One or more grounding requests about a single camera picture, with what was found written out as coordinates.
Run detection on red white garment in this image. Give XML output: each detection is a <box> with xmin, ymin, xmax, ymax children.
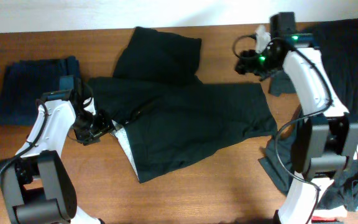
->
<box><xmin>311</xmin><ymin>206</ymin><xmax>347</xmax><ymax>222</ymax></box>

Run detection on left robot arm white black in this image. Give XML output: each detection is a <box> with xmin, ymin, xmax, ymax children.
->
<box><xmin>0</xmin><ymin>75</ymin><xmax>114</xmax><ymax>223</ymax></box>

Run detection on folded navy blue garment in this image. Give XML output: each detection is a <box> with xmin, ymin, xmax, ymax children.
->
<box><xmin>0</xmin><ymin>56</ymin><xmax>80</xmax><ymax>126</ymax></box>

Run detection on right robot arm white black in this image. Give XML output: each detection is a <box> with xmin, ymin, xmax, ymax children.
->
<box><xmin>235</xmin><ymin>12</ymin><xmax>358</xmax><ymax>223</ymax></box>

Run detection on black t-shirt with white print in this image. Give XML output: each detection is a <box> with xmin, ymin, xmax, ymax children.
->
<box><xmin>258</xmin><ymin>17</ymin><xmax>358</xmax><ymax>212</ymax></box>

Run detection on black shorts with zipper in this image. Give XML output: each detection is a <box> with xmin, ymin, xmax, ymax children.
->
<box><xmin>88</xmin><ymin>27</ymin><xmax>277</xmax><ymax>183</ymax></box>

